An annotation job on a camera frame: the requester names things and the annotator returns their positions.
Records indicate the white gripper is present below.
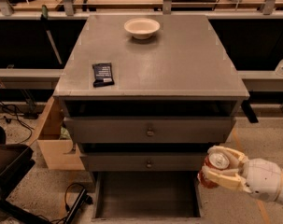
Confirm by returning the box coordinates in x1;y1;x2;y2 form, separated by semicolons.
201;146;283;203

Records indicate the orange soda can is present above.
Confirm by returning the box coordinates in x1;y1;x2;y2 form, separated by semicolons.
197;152;230;189

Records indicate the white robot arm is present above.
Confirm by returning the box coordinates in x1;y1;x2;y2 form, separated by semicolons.
198;146;283;205

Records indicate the open grey bottom drawer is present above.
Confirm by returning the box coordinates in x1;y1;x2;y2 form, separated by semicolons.
92;171;203;222

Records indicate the grey middle drawer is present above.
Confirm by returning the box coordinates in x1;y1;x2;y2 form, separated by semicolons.
80;152;207;172

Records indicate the grey drawer cabinet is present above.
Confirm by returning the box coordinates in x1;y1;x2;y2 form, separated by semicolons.
52;14;250;185

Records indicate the grey top drawer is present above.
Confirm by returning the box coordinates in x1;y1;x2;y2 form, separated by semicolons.
64;117;235;144

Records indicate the black power strip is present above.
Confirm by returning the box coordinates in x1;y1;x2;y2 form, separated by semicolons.
64;189;93;224

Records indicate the dark blue snack packet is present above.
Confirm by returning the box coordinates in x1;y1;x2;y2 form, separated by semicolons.
92;63;114;87

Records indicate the white bowl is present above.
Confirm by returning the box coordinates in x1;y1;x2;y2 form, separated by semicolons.
124;18;160;40

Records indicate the black chair base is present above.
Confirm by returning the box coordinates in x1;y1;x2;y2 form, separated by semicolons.
0;127;50;224

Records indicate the black floor cable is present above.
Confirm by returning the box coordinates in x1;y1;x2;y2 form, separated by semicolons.
0;81;35;146

